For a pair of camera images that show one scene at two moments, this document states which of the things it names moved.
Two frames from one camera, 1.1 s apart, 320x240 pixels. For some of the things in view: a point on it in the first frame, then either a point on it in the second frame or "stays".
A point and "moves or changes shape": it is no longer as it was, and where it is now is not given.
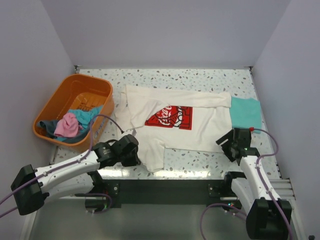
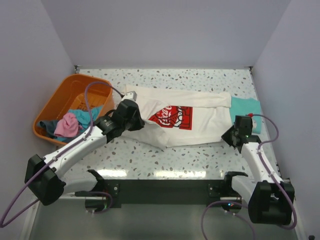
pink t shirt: [67, 126] stays
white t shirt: [190, 121] moves or changes shape
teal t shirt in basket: [85, 117] stays
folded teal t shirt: [245, 113] stays
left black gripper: [134, 161] -> [140, 124]
